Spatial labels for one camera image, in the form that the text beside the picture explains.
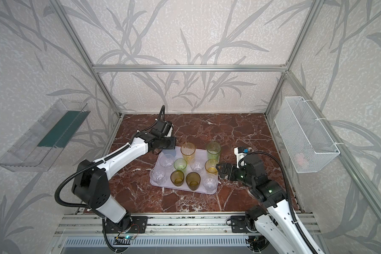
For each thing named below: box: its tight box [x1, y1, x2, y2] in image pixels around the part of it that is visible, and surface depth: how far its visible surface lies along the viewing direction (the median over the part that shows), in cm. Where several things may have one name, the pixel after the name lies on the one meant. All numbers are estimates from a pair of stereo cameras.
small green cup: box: [173, 157, 188, 171], surface depth 91 cm
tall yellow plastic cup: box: [180, 142, 197, 164], surface depth 88 cm
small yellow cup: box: [204, 158, 220, 175], surface depth 90 cm
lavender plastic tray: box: [149, 146, 221, 195], surface depth 88 cm
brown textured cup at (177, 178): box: [170, 169, 185, 187], surface depth 86 cm
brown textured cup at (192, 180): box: [185, 171, 202, 192], surface depth 83 cm
